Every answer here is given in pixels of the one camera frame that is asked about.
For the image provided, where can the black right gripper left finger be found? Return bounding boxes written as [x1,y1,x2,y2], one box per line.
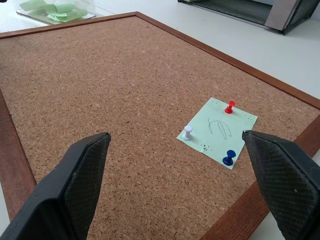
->
[0,131,112,240]

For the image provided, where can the red push pin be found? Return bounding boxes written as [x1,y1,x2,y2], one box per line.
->
[224,100,236,115]

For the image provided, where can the clear plastic tray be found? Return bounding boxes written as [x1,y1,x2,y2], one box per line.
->
[16,0,97,26]

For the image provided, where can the white push pin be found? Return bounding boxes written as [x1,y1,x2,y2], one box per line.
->
[182,125,194,142]

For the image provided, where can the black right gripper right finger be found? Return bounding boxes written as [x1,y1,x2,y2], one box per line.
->
[241,129,320,240]

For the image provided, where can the wood-framed cork board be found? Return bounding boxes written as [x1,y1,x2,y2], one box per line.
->
[0,11,320,240]

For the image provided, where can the brown cardboard sheet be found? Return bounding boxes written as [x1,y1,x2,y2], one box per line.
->
[264,0,301,31]

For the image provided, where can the blue push pin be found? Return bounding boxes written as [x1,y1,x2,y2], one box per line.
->
[222,149,237,167]

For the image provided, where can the black mesh desk organizer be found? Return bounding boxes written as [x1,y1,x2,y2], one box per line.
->
[177,0,320,36]

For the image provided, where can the green paper pieces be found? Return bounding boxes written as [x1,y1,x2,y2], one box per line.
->
[19,0,89,23]

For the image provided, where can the light green paper note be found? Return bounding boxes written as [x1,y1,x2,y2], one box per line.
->
[176,97,259,170]

